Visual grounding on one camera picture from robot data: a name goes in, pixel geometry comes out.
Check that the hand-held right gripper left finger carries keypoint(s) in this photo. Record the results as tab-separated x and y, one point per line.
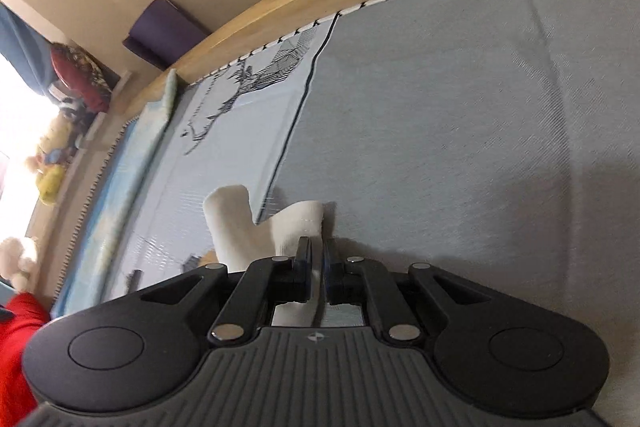
305	267

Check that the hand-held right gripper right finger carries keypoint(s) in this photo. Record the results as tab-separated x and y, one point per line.
329	272

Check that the white t-shirt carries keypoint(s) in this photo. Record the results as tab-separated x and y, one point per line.
240	232

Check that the grey printed bed sheet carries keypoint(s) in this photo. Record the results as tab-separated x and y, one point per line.
450	132

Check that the light blue folded blanket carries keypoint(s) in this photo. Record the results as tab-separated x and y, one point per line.
130	167

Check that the white window sill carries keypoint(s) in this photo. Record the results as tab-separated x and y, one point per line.
85	157

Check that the yellow and blue plush toy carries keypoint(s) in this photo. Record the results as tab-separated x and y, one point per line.
57	139

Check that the white plush toy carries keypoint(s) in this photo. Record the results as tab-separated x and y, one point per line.
20	259

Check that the red patterned cushion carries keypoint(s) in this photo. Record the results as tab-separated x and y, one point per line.
82	74

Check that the red folded blanket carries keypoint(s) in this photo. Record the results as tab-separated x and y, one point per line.
17	347

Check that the window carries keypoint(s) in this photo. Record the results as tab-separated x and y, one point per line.
20	132

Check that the blue curtain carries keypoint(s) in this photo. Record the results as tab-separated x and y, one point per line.
20	47

